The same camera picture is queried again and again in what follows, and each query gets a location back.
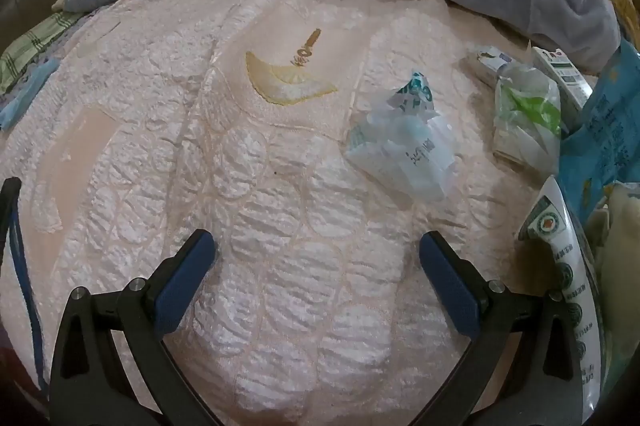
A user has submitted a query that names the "blue strap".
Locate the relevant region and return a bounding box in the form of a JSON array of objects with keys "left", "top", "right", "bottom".
[{"left": 0, "top": 177, "right": 51, "bottom": 402}]

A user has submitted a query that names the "white bag with green seals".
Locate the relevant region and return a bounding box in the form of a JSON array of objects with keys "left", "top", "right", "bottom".
[{"left": 517, "top": 176, "right": 606, "bottom": 422}]

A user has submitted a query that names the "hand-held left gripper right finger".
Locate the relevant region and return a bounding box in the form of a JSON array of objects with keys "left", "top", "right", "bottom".
[{"left": 419, "top": 230, "right": 601, "bottom": 426}]

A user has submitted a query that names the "light blue cloth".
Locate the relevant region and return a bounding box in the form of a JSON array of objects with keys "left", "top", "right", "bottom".
[{"left": 0, "top": 58, "right": 61, "bottom": 131}]

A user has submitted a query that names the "green white plastic wrapper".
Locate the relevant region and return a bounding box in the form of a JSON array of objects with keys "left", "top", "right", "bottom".
[{"left": 492, "top": 64, "right": 563, "bottom": 171}]

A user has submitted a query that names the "white green medicine box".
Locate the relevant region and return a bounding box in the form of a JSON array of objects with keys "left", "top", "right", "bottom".
[{"left": 531, "top": 46, "right": 593, "bottom": 111}]

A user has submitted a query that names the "clear plastic bag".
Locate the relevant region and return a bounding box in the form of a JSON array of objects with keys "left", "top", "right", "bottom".
[{"left": 345, "top": 70, "right": 458, "bottom": 201}]

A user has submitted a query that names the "green plaid cloth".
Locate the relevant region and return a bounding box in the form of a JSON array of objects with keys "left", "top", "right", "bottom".
[{"left": 0, "top": 12, "right": 83, "bottom": 91}]

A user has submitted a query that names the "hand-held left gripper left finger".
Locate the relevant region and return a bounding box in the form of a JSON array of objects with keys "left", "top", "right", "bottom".
[{"left": 49, "top": 229, "right": 236, "bottom": 426}]

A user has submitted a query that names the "blue plastic package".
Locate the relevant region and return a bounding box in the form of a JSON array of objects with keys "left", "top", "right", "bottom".
[{"left": 557, "top": 40, "right": 640, "bottom": 227}]

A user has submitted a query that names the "small crushed white carton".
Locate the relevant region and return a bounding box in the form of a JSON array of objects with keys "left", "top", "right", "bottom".
[{"left": 465, "top": 46, "right": 521, "bottom": 84}]

